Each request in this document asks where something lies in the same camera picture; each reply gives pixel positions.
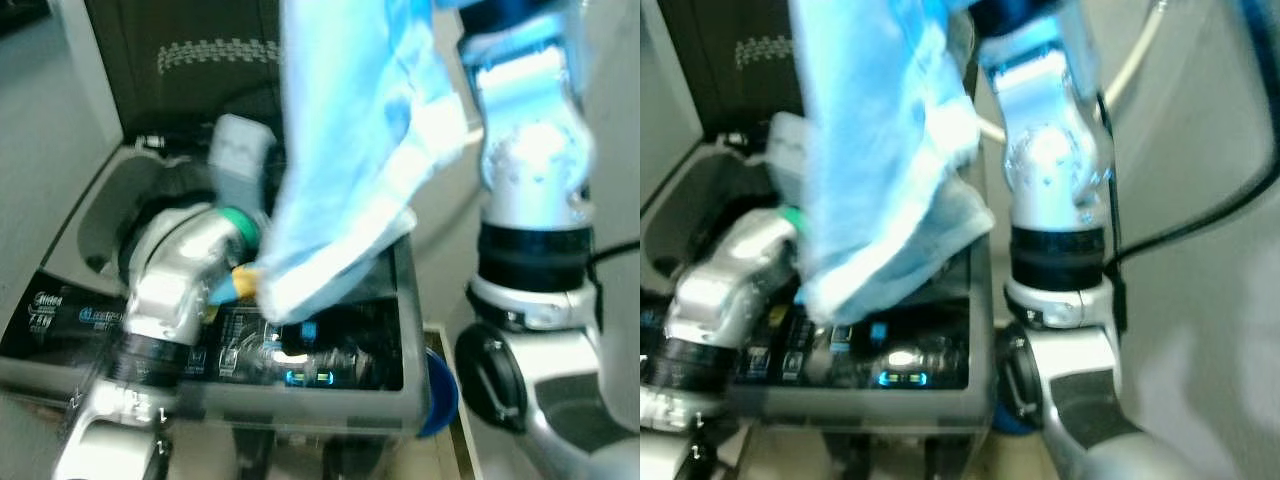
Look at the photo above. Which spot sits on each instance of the blue plastic laundry bucket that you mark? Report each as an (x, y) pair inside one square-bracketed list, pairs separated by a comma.
[(1012, 420), (440, 395)]

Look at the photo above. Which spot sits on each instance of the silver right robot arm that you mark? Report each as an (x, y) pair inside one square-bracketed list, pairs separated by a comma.
[(530, 160), (1055, 160)]

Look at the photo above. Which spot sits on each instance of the grey top-loading washing machine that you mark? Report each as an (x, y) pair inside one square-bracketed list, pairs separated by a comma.
[(100, 200), (700, 190)]

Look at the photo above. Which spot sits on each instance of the light blue white garment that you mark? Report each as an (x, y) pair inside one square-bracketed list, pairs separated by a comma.
[(870, 140), (350, 130)]

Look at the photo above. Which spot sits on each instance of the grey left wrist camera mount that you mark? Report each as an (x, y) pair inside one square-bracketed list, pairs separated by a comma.
[(240, 155), (788, 150)]

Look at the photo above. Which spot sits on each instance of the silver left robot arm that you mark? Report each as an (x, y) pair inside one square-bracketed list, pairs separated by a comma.
[(175, 270), (715, 280)]

